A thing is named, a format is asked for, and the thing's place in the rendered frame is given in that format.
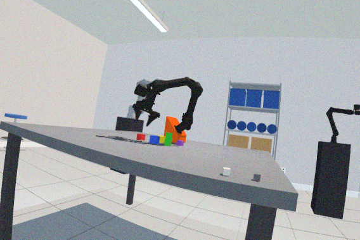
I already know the blue block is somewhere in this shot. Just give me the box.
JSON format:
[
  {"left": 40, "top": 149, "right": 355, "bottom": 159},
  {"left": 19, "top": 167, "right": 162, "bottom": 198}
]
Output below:
[{"left": 150, "top": 136, "right": 160, "bottom": 144}]

